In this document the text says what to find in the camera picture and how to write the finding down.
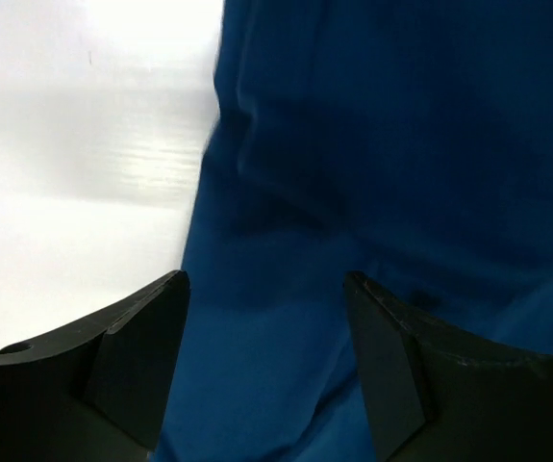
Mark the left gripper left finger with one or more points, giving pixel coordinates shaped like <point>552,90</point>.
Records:
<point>95,389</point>

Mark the navy blue t shirt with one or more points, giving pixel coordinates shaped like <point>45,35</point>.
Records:
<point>410,140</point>

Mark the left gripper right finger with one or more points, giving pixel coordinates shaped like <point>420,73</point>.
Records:
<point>435,392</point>

